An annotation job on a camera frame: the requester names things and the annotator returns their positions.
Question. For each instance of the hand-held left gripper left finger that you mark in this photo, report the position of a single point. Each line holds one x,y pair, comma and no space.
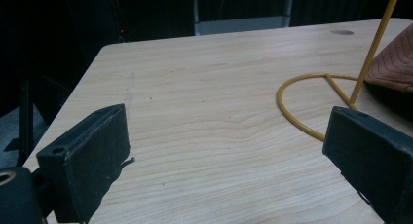
87,159

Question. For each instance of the grey round desk grommet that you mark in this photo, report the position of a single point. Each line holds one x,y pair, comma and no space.
342,32

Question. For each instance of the grey metal frame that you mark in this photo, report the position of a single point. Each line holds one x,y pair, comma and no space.
242,22

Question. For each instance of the black metal stand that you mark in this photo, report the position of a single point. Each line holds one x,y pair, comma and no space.
26,120

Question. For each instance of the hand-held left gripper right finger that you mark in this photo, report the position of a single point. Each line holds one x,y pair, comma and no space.
370,152

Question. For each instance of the brown wooden object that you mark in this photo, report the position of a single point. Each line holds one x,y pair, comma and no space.
394,63

